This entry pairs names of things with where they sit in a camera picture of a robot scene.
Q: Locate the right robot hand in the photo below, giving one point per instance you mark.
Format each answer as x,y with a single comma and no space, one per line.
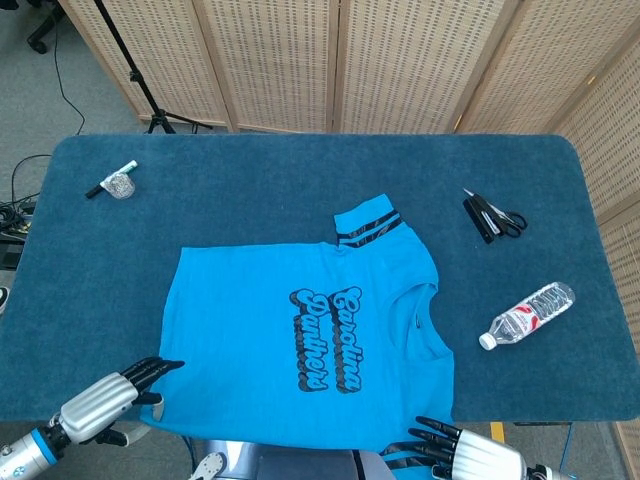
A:
485,457

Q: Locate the blue printed t-shirt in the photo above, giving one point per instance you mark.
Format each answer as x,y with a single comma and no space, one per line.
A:
240,325

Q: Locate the black floor box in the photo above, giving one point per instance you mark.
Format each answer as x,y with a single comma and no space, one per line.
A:
7,257

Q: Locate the black tripod stand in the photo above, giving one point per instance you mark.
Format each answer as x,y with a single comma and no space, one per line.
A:
135,77

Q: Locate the white perforated plate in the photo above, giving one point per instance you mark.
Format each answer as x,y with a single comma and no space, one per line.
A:
207,467

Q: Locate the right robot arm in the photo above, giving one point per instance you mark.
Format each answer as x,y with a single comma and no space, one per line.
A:
547,474

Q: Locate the dark blue table carpet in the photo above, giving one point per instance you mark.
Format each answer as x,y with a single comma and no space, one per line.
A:
250,160

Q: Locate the white shoe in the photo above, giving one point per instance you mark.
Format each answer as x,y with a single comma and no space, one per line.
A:
3,300

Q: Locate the wicker folding screen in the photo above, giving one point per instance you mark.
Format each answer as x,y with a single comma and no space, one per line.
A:
275,60

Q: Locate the black marker white cap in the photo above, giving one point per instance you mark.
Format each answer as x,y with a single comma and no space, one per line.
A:
92,191

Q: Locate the blue-grey robot torso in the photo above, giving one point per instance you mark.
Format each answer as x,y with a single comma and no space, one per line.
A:
280,467

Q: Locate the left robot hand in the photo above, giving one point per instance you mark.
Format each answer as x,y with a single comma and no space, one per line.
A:
97,405

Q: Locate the black office chair base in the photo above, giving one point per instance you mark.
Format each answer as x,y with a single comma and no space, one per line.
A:
39,45

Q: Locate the yellow floor tape strip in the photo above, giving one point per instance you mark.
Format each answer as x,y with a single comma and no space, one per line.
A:
496,431

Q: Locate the clear plastic water bottle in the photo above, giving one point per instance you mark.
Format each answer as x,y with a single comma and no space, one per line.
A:
515,322

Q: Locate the black scissors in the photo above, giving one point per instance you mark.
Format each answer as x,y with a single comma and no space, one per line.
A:
515,223

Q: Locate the black stapler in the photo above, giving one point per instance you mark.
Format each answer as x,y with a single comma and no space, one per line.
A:
480,220

